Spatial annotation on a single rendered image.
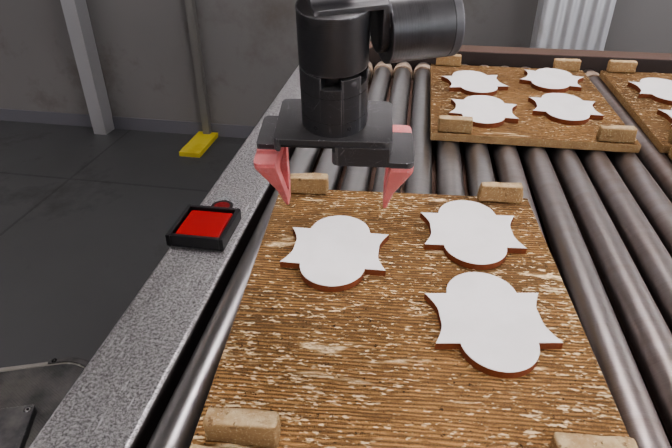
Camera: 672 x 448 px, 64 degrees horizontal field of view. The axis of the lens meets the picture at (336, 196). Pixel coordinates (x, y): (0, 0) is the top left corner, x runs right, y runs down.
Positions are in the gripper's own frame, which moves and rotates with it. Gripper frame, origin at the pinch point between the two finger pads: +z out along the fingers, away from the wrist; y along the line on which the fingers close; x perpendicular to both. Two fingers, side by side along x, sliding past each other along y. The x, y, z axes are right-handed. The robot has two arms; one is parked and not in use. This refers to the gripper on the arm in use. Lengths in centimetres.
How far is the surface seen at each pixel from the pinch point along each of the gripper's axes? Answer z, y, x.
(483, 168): 18.6, 21.5, 28.5
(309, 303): 10.2, -2.5, -5.7
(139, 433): 9.9, -15.6, -20.4
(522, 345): 8.3, 18.1, -10.7
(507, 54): 27, 36, 84
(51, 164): 141, -167, 173
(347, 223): 12.1, 0.7, 8.2
